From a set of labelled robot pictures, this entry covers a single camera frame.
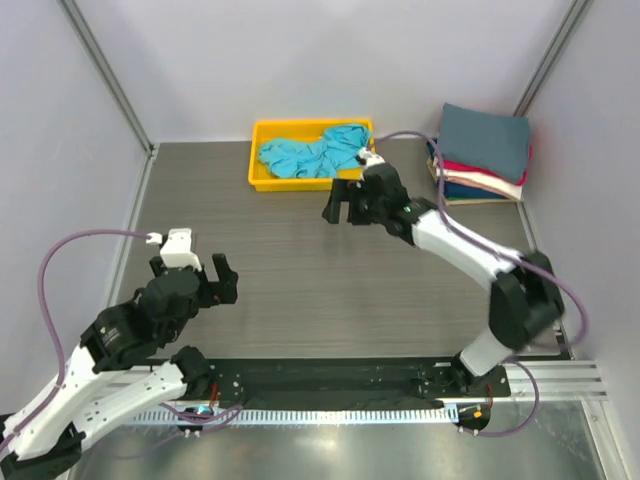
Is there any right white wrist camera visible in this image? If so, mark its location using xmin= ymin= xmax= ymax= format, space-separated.
xmin=356 ymin=147 xmax=385 ymax=169

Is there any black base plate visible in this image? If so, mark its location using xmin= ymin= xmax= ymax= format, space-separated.
xmin=183 ymin=357 xmax=511 ymax=411

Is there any turquoise t shirt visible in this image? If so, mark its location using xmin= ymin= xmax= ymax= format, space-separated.
xmin=258 ymin=123 xmax=372 ymax=179

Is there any pink folded shirt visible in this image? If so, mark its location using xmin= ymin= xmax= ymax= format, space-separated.
xmin=432 ymin=170 xmax=491 ymax=191

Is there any grey-blue folded shirt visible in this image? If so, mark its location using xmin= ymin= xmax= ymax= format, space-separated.
xmin=438 ymin=103 xmax=531 ymax=183

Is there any white folded shirt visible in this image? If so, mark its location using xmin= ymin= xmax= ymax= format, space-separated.
xmin=444 ymin=169 xmax=523 ymax=201

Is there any left aluminium corner post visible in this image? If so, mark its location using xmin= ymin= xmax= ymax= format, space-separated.
xmin=58 ymin=0 xmax=160 ymax=160

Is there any navy folded shirt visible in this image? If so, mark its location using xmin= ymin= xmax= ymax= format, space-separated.
xmin=424 ymin=138 xmax=509 ymax=202

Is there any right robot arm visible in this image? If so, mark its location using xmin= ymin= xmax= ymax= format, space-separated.
xmin=322 ymin=163 xmax=565 ymax=396

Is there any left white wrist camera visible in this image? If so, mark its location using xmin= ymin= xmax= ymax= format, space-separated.
xmin=160 ymin=228 xmax=202 ymax=271

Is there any aluminium rail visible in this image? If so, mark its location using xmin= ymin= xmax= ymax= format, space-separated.
xmin=505 ymin=360 xmax=607 ymax=401

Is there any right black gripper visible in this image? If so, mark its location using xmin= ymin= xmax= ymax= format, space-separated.
xmin=322 ymin=179 xmax=386 ymax=226

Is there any right aluminium corner post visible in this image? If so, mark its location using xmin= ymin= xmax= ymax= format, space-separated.
xmin=513 ymin=0 xmax=594 ymax=117

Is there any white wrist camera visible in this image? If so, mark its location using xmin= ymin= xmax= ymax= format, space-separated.
xmin=160 ymin=228 xmax=202 ymax=271
xmin=356 ymin=147 xmax=385 ymax=169

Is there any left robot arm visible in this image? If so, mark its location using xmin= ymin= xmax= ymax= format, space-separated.
xmin=1 ymin=254 xmax=238 ymax=479

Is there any yellow plastic tray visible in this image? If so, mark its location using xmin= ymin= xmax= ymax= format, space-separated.
xmin=248 ymin=118 xmax=374 ymax=192

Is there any red folded shirt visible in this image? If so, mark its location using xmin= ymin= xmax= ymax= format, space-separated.
xmin=438 ymin=142 xmax=534 ymax=187

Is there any aluminium corner post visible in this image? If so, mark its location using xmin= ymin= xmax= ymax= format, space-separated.
xmin=513 ymin=0 xmax=594 ymax=117
xmin=58 ymin=0 xmax=160 ymax=160

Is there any slotted cable duct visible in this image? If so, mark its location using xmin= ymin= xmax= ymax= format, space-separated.
xmin=124 ymin=405 xmax=460 ymax=427

